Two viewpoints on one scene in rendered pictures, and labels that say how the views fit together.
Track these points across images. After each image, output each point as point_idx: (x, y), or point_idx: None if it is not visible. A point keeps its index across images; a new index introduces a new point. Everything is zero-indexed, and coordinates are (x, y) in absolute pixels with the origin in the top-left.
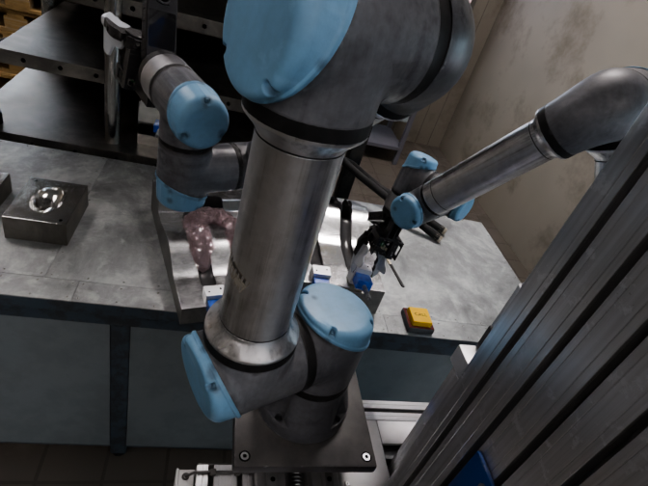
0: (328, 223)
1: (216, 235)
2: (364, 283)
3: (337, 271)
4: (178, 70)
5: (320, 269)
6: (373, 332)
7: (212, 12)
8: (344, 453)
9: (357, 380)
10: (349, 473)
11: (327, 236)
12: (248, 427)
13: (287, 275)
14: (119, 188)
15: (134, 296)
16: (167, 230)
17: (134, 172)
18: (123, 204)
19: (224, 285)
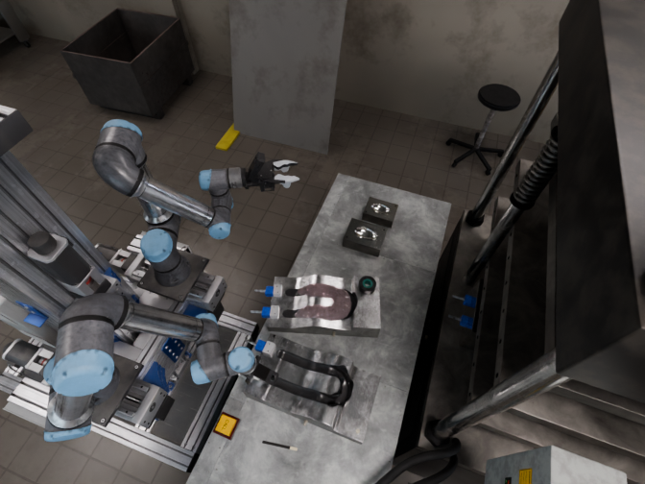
0: (318, 380)
1: (318, 299)
2: None
3: (271, 365)
4: (222, 170)
5: (269, 347)
6: (233, 386)
7: (544, 294)
8: (147, 277)
9: (169, 296)
10: (153, 295)
11: (308, 376)
12: None
13: None
14: (397, 274)
15: (299, 267)
16: (328, 277)
17: (418, 285)
18: (378, 274)
19: None
